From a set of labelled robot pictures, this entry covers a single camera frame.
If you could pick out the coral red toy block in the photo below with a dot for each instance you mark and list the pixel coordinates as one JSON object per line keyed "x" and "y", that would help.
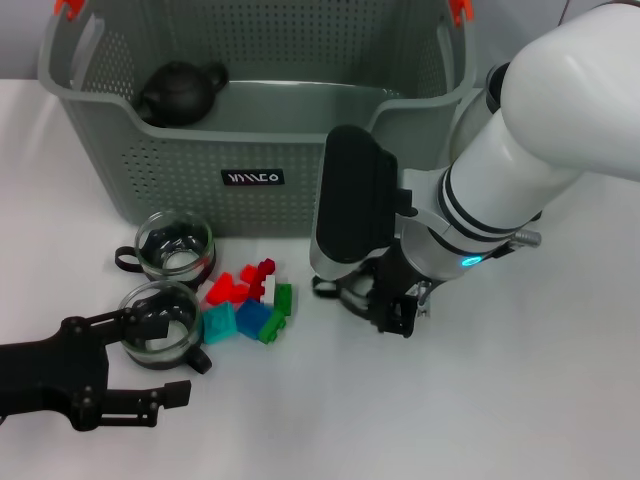
{"x": 222, "y": 290}

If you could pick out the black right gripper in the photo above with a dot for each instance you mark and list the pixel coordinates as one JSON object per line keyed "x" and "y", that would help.
{"x": 400, "y": 275}

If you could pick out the green toy block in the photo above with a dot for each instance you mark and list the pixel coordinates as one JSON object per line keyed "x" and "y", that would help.
{"x": 271, "y": 329}
{"x": 283, "y": 299}

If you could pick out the glass carafe with black lid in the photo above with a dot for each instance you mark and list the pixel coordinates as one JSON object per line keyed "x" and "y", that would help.
{"x": 497, "y": 87}

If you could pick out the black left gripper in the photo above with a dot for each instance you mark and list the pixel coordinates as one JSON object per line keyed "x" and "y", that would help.
{"x": 60, "y": 375}

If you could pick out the teal toy block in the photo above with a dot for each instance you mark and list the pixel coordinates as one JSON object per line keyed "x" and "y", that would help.
{"x": 220, "y": 324}

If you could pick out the grey perforated storage basket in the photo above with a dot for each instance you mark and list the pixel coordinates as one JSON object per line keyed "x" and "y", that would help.
{"x": 250, "y": 200}

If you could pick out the black teapot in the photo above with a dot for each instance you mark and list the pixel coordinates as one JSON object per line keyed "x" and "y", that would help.
{"x": 177, "y": 92}

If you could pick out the black right wrist camera housing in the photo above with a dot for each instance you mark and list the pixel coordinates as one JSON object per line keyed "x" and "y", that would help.
{"x": 350, "y": 200}

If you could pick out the white and silver right robot arm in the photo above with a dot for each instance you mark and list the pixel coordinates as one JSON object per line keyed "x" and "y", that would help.
{"x": 550, "y": 100}

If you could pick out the blue toy block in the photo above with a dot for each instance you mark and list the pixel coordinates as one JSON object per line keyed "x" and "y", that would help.
{"x": 252, "y": 320}

